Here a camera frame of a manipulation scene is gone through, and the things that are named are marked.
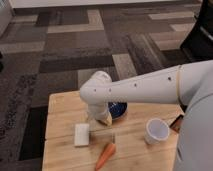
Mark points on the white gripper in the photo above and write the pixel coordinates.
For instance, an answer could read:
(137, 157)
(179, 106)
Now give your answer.
(100, 113)

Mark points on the dark blue ceramic bowl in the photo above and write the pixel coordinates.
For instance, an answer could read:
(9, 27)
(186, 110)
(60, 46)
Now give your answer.
(117, 109)

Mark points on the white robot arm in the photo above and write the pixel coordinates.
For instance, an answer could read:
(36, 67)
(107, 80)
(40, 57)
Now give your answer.
(187, 84)

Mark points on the white rectangular sponge block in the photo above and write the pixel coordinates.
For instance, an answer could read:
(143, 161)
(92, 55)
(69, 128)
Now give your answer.
(81, 136)

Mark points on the orange carrot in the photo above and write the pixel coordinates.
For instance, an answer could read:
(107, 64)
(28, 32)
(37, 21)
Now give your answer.
(108, 151)

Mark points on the white plastic cup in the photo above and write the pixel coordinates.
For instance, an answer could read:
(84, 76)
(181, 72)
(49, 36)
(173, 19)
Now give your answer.
(156, 130)

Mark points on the dark orange-edged object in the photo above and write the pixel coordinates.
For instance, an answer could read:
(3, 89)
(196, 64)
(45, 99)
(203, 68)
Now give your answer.
(176, 124)

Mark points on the black furniture at right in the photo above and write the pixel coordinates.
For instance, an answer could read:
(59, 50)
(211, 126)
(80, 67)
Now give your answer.
(198, 45)

